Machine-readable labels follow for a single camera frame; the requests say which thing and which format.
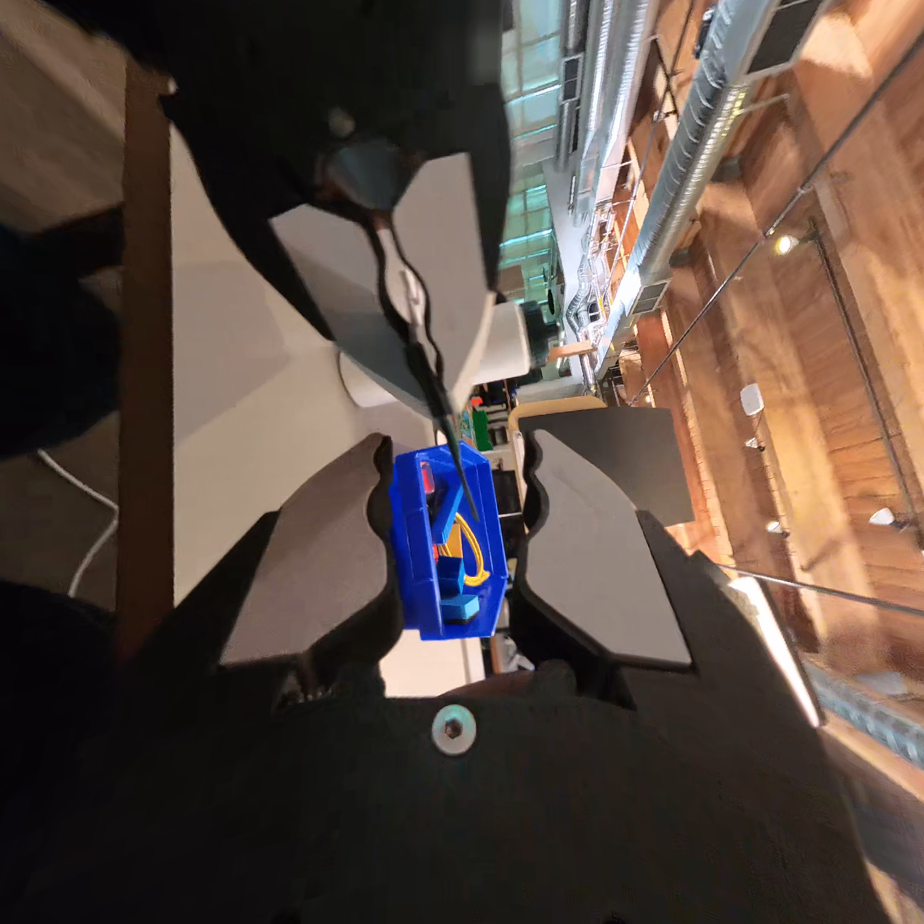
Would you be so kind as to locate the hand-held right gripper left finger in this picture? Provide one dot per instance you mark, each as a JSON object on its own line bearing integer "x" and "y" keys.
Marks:
{"x": 310, "y": 563}

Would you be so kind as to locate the white track spotlight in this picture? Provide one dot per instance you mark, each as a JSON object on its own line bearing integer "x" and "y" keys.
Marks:
{"x": 882, "y": 517}

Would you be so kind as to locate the person's black jacket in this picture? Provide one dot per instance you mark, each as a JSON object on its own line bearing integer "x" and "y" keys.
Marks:
{"x": 58, "y": 325}

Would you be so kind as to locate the silver air duct with vent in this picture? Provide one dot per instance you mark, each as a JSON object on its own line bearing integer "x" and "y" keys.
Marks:
{"x": 686, "y": 144}

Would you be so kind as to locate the ceiling spotlight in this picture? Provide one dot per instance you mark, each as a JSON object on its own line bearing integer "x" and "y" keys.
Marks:
{"x": 785, "y": 244}

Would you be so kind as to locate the white plastic bottle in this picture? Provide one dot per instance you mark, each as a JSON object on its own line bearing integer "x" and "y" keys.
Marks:
{"x": 505, "y": 339}

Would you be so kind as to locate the blue foam block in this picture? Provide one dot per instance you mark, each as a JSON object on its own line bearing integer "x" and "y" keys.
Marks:
{"x": 462, "y": 610}
{"x": 451, "y": 570}

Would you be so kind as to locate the softbox light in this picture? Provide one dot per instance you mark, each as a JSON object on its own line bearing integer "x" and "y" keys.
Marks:
{"x": 779, "y": 650}

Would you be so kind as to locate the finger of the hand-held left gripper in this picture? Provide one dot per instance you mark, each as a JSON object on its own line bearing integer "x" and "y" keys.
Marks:
{"x": 332, "y": 289}
{"x": 447, "y": 252}

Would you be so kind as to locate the blue plastic bin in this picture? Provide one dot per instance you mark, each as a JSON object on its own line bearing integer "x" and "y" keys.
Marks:
{"x": 411, "y": 577}

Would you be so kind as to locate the silver spiral air duct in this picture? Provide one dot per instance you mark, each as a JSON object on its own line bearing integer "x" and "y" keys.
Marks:
{"x": 599, "y": 72}

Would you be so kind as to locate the frosted glass window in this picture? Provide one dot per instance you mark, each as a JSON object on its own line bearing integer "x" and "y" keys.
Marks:
{"x": 527, "y": 108}

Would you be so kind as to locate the white ceiling access point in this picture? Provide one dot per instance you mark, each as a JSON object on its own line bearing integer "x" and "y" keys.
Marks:
{"x": 751, "y": 399}

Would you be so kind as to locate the dark glossy sheet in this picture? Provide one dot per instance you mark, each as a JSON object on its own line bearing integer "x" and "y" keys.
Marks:
{"x": 437, "y": 401}

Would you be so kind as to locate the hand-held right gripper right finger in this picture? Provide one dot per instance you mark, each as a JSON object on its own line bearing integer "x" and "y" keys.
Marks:
{"x": 599, "y": 563}

